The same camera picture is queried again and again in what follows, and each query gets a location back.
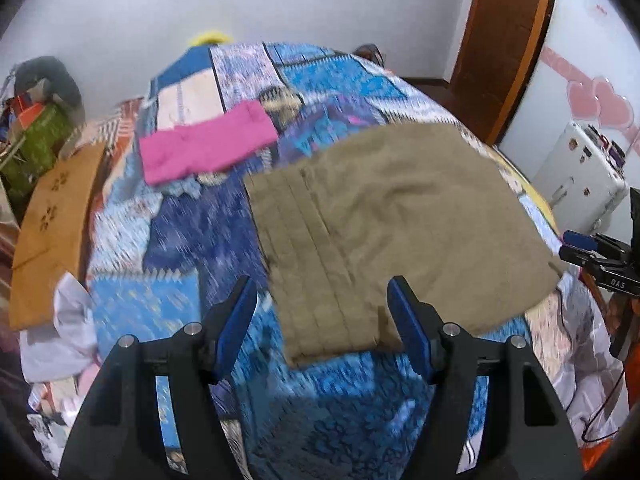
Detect white hard suitcase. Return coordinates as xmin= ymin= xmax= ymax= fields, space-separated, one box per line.
xmin=530 ymin=120 xmax=630 ymax=236

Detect wooden door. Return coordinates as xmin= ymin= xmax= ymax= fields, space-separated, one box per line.
xmin=448 ymin=0 xmax=560 ymax=147

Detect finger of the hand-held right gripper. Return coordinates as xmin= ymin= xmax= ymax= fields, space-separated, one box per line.
xmin=558 ymin=230 xmax=607 ymax=263

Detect blue patchwork printed blanket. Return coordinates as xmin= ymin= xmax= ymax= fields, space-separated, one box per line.
xmin=85 ymin=41 xmax=566 ymax=480

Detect khaki pants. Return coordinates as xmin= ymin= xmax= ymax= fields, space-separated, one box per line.
xmin=243 ymin=122 xmax=565 ymax=369

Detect green patterned bag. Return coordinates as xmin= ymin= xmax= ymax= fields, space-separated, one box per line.
xmin=0 ymin=102 xmax=76 ymax=201

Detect brown wooden board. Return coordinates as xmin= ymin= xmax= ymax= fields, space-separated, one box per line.
xmin=9 ymin=141 xmax=108 ymax=332

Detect white plastic bag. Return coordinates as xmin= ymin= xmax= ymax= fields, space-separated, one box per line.
xmin=19 ymin=272 xmax=98 ymax=386

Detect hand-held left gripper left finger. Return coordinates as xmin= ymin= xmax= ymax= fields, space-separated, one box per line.
xmin=59 ymin=275 xmax=258 ymax=480

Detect white printed cloth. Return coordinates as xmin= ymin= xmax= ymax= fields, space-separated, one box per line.
xmin=522 ymin=272 xmax=626 ymax=448

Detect yellow cloth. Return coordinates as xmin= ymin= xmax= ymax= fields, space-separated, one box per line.
xmin=187 ymin=30 xmax=235 ymax=47

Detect pink heart wall sticker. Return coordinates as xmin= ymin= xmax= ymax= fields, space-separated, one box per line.
xmin=542 ymin=46 xmax=640 ymax=153

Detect grey cloth bundle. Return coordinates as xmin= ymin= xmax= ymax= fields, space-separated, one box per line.
xmin=14 ymin=56 xmax=85 ymax=111

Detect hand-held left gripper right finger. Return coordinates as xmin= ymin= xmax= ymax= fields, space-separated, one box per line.
xmin=387 ymin=275 xmax=585 ymax=480

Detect pink folded cloth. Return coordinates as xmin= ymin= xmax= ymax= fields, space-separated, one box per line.
xmin=138 ymin=100 xmax=279 ymax=186

